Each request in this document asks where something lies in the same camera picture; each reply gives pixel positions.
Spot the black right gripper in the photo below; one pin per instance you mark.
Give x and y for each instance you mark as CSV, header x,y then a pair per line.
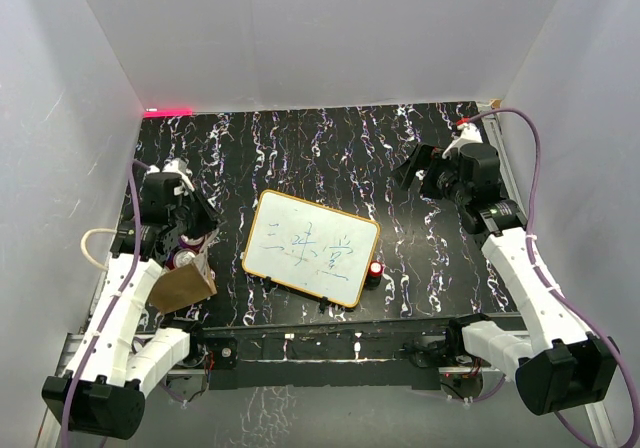
x,y
406,172

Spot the yellow framed whiteboard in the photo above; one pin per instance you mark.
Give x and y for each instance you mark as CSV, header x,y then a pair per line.
x,y
310,248

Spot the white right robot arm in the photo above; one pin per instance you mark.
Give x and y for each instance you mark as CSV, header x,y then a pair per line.
x,y
561,364

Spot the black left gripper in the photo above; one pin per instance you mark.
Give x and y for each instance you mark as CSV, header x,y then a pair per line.
x,y
209,222

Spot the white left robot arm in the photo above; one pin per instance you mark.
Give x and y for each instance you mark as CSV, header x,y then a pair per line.
x,y
158,257

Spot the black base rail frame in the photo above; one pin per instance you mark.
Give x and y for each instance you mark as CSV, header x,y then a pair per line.
x,y
387,352

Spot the brown canvas bag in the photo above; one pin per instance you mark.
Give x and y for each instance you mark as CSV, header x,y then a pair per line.
x,y
180,288

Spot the red light strip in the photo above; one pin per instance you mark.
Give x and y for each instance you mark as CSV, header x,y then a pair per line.
x,y
159,113

